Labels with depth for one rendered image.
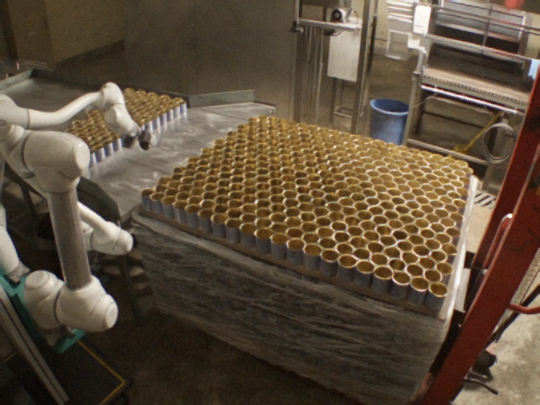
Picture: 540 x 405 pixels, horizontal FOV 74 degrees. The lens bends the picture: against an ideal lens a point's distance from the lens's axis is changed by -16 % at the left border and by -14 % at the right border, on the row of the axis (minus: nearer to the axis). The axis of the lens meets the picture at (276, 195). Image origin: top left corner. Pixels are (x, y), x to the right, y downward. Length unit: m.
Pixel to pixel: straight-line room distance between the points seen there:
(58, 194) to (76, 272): 0.30
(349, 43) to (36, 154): 3.54
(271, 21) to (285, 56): 0.40
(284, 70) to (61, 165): 3.36
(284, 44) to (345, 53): 0.63
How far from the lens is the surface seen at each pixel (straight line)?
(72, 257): 1.45
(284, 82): 4.39
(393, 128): 4.58
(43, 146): 1.30
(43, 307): 1.65
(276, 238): 1.62
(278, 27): 4.29
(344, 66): 4.41
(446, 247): 1.70
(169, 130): 2.75
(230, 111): 2.98
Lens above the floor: 2.21
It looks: 34 degrees down
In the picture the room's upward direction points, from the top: 2 degrees clockwise
